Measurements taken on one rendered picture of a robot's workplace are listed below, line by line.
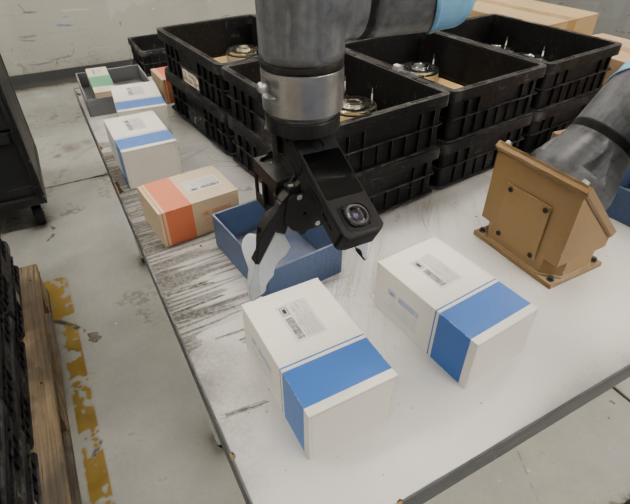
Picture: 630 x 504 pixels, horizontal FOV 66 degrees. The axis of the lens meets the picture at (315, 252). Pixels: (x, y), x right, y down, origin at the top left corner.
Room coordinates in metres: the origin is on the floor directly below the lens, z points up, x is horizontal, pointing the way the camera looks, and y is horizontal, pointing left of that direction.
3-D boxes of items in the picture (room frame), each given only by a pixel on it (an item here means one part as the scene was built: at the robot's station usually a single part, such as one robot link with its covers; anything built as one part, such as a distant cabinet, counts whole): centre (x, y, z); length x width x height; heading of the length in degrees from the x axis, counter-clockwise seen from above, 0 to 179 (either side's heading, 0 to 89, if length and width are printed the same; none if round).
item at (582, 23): (1.79, -0.69, 0.80); 0.40 x 0.30 x 0.20; 36
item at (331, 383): (0.42, 0.00, 0.75); 0.20 x 0.12 x 0.09; 28
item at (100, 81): (1.49, 0.66, 0.73); 0.24 x 0.06 x 0.06; 26
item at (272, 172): (0.45, 0.02, 1.02); 0.09 x 0.08 x 0.12; 28
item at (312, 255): (0.70, 0.07, 0.74); 0.20 x 0.15 x 0.07; 34
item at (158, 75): (1.54, 0.42, 0.74); 0.16 x 0.12 x 0.07; 121
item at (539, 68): (1.16, -0.28, 0.92); 0.40 x 0.30 x 0.02; 34
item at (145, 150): (1.06, 0.41, 0.75); 0.20 x 0.12 x 0.09; 30
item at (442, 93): (0.99, -0.03, 0.92); 0.40 x 0.30 x 0.02; 34
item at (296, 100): (0.44, 0.01, 1.10); 0.08 x 0.08 x 0.05
